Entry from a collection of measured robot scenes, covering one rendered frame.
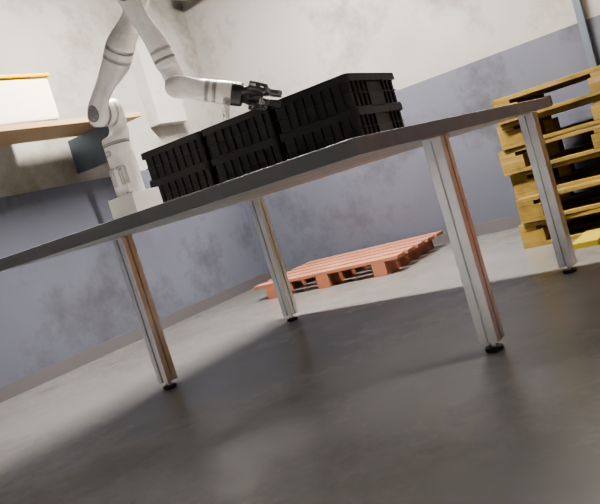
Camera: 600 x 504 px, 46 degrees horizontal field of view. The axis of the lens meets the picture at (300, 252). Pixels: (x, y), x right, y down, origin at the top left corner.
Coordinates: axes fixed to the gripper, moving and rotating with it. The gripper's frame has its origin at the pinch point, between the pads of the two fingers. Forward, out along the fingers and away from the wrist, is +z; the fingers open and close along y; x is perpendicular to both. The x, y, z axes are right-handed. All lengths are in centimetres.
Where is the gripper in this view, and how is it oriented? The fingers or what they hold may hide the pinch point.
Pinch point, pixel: (276, 98)
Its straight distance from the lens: 229.3
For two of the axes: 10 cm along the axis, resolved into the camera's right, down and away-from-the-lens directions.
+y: -0.7, 3.2, 9.5
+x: -0.9, 9.4, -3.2
